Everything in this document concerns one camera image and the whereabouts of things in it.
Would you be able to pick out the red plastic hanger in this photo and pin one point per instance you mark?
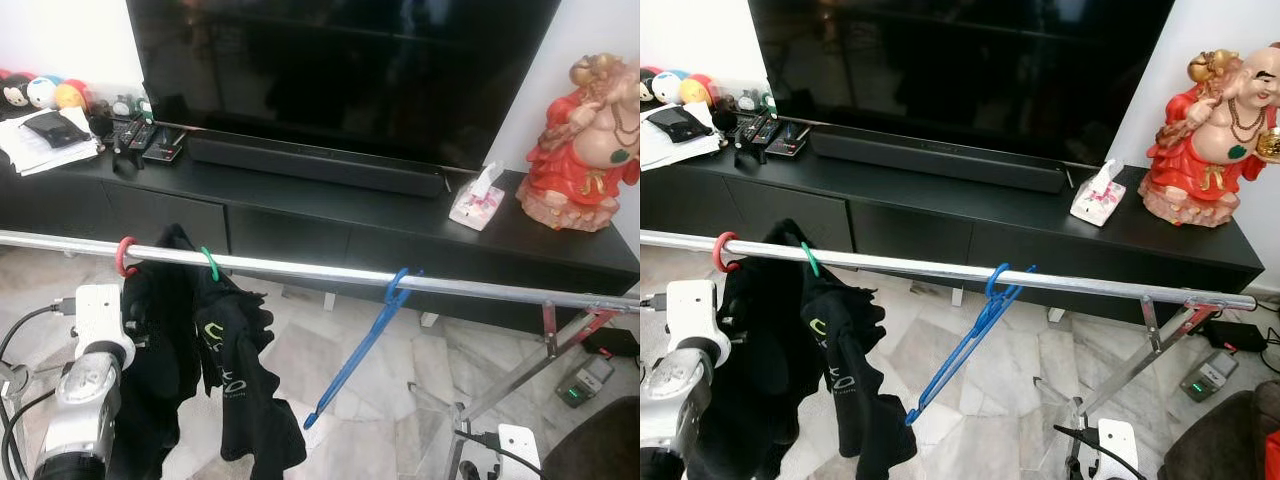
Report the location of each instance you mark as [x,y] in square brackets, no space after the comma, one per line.
[722,250]
[124,256]

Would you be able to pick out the black wallet pouch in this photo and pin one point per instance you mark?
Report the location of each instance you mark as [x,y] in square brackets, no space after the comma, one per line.
[680,122]
[55,128]

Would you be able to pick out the blue plastic hanger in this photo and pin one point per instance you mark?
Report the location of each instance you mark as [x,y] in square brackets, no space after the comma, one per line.
[965,340]
[365,340]

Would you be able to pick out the red robed laughing figurine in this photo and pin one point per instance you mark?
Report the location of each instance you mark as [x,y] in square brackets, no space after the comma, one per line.
[1215,140]
[585,150]

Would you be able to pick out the green white small gadget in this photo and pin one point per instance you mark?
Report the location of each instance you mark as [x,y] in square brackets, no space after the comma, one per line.
[146,105]
[768,100]

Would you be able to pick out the green plastic hanger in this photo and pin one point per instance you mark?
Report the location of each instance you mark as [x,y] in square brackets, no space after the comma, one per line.
[811,260]
[210,264]

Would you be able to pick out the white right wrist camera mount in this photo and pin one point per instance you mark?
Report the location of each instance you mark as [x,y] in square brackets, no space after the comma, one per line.
[1118,448]
[519,452]

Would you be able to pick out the red square cushion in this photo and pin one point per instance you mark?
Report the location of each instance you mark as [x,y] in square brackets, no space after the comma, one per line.
[1273,455]

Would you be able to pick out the black soundbar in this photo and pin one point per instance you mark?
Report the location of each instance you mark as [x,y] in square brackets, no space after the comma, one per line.
[940,160]
[315,165]

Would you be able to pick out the orange pink plush toy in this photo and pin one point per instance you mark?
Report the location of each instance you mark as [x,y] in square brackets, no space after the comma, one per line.
[696,89]
[70,94]

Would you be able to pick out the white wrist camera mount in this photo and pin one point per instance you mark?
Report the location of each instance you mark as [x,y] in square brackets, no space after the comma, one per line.
[693,308]
[519,452]
[98,312]
[1118,448]

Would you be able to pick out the black television console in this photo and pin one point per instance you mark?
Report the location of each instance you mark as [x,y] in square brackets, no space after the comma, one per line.
[950,215]
[300,225]

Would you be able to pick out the black remote control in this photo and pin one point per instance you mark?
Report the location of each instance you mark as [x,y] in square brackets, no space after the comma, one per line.
[750,130]
[766,132]
[142,137]
[125,135]

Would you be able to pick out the small round desk clock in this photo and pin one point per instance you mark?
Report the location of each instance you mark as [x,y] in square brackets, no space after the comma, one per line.
[746,100]
[122,105]

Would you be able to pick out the black flat screen television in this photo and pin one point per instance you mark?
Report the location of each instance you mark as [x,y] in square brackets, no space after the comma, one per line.
[960,70]
[340,70]

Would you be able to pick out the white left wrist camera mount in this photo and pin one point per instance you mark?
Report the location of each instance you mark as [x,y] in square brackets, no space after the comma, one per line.
[693,308]
[98,312]

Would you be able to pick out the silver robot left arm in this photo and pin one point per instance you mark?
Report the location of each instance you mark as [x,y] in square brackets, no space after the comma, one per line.
[80,410]
[675,410]

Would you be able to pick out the white blue plush toy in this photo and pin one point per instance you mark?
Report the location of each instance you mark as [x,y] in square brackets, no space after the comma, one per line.
[667,87]
[42,92]

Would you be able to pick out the white paper stack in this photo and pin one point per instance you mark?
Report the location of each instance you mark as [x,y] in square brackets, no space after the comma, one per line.
[675,140]
[45,145]

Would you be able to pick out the grey floor power box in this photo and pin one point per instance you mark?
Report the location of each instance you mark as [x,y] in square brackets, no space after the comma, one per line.
[1208,378]
[585,383]

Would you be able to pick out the white pink tissue box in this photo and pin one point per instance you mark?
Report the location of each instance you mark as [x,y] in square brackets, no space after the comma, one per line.
[1097,200]
[477,203]

